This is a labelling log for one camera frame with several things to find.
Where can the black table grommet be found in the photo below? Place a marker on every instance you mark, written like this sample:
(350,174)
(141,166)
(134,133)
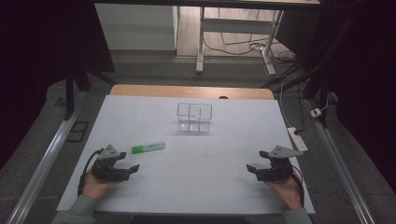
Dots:
(223,97)

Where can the aluminium rail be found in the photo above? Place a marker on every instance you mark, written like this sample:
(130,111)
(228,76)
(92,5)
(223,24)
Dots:
(46,158)
(339,165)

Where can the dark curtain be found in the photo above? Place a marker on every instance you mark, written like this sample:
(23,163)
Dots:
(367,77)
(31,62)

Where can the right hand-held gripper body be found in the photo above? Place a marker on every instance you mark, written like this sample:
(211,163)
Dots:
(277,172)

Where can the black metal stand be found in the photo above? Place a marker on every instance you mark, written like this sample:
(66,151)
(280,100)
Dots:
(70,93)
(320,77)

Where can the white desk frame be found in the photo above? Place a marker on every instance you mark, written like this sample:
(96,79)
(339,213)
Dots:
(233,25)

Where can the wooden table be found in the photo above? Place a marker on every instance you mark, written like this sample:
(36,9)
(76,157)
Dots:
(186,91)

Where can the small white adapter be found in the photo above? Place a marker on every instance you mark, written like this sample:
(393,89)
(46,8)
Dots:
(316,112)

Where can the person's right hand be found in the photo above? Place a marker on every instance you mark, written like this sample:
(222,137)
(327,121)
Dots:
(288,193)

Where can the person's left hand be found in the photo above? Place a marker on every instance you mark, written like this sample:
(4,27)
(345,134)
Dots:
(95,188)

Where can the white power strip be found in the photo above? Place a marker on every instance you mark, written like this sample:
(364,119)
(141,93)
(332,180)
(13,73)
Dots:
(297,140)

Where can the clear plastic pen organizer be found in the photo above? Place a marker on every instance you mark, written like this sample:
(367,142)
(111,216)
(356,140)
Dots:
(194,119)

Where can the white table cover sheet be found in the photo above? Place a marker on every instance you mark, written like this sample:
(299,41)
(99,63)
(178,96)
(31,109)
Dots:
(218,174)

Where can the green marker pen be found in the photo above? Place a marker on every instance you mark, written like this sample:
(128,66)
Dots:
(148,147)

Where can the white cabinet panel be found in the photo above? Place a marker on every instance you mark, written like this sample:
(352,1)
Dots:
(134,26)

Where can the black floor socket cover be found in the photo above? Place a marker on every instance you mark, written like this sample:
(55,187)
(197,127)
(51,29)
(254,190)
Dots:
(77,131)

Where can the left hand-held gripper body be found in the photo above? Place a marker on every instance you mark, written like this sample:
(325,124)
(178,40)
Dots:
(106,169)

